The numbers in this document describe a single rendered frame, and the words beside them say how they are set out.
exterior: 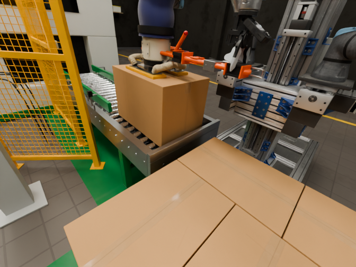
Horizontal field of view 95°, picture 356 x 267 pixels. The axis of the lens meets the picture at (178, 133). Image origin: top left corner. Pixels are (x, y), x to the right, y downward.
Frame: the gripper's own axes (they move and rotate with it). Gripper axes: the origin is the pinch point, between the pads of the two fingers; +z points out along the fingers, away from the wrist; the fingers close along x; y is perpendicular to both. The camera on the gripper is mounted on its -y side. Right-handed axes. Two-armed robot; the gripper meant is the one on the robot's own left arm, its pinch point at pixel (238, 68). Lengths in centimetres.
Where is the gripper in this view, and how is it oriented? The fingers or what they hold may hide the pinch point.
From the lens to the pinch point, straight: 80.6
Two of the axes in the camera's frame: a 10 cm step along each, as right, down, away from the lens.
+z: -0.8, 8.4, 5.3
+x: -7.4, 3.1, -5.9
